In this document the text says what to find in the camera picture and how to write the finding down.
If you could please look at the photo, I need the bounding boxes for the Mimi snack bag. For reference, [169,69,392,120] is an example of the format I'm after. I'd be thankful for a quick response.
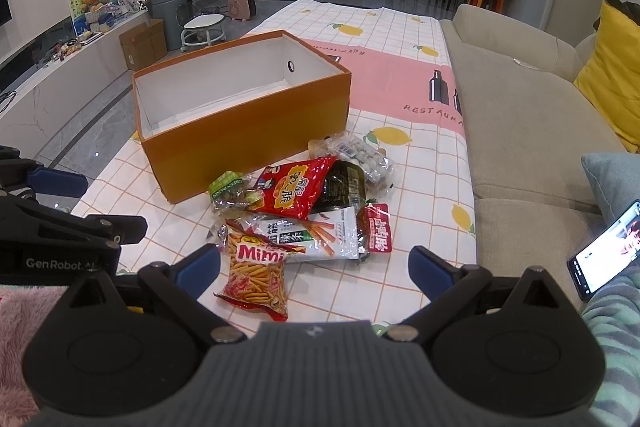
[216,221,291,322]

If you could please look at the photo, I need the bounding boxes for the red braised meat pack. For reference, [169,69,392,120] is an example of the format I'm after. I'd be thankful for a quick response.
[357,202,393,255]

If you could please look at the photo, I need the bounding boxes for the green clear snack pack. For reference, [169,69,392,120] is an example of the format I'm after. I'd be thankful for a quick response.
[207,171,264,211]

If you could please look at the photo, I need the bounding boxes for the white stick snack bag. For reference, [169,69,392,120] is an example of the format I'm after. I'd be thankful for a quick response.
[231,207,367,262]

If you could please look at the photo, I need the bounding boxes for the clear pack white candies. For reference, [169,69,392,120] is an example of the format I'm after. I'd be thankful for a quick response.
[308,132,395,195]

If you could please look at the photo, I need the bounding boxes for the red chip bag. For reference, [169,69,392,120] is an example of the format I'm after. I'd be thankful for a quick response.
[247,156,337,220]

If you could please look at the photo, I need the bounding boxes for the dark green snack pack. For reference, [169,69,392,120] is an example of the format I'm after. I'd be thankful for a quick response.
[311,160,367,213]

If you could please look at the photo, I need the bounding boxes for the pink fluffy sleeve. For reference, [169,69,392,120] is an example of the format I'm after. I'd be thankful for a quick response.
[0,286,66,426]

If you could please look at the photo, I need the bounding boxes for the striped green sleeve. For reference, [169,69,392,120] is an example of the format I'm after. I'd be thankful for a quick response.
[582,263,640,426]

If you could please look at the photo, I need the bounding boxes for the brown cardboard box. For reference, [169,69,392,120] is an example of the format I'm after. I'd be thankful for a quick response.
[119,18,168,72]

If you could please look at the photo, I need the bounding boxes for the smartphone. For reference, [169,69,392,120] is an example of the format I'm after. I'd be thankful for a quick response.
[566,200,639,303]

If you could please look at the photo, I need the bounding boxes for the beige sofa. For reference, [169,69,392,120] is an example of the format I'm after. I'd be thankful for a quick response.
[440,4,624,308]

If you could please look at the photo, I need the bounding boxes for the orange cardboard box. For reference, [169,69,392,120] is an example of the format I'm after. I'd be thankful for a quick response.
[132,30,352,204]

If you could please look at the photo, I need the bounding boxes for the light blue cushion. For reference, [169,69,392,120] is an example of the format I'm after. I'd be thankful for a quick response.
[582,153,640,225]

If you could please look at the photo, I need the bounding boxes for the white round stool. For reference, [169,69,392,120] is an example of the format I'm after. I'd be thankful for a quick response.
[180,13,226,52]

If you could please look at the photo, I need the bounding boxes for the pink small heater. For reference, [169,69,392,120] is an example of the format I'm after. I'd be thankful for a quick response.
[228,0,257,22]

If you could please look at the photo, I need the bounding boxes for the yellow cushion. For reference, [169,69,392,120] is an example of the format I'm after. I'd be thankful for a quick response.
[574,0,639,154]

